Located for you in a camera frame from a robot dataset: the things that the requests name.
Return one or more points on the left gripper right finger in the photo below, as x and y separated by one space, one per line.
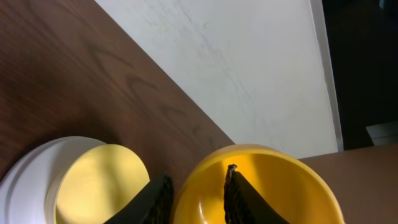
243 204

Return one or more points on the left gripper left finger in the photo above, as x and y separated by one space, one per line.
152 205

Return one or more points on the yellow measuring scoop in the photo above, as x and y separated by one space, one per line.
291 188

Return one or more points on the pale yellow bowl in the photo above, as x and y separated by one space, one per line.
96 186

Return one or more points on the white digital kitchen scale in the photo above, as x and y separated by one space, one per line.
29 189

